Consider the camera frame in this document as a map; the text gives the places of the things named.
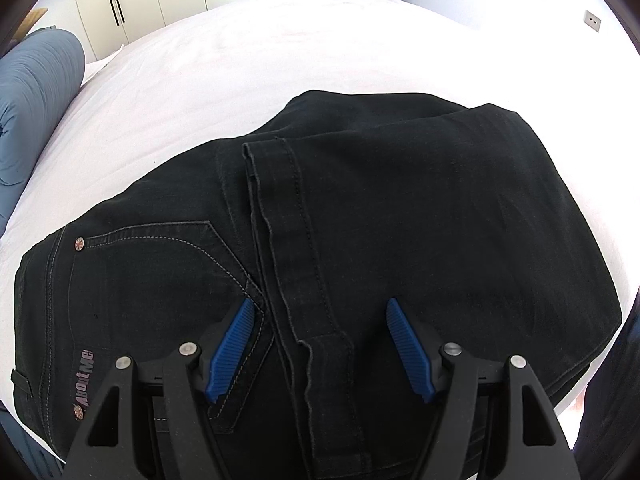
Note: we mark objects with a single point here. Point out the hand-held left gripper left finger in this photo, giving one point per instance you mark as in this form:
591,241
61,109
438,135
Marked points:
232,350

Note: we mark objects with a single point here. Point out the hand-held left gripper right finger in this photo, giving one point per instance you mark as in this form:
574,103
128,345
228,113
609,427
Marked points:
407,350

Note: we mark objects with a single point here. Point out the black denim pants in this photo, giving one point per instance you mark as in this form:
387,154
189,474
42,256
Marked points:
400,200

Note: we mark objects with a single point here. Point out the person's dark trouser leg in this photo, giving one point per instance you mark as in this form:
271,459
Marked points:
610,400

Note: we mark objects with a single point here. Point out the white bed sheet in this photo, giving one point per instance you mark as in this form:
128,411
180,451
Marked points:
225,60

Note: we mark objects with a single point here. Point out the white pillow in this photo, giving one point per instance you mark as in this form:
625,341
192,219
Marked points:
97,70

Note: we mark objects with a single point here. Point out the blue pillow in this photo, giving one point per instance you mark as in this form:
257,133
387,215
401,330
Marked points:
35,90

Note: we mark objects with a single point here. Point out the beige wall socket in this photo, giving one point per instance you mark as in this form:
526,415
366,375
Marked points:
593,20

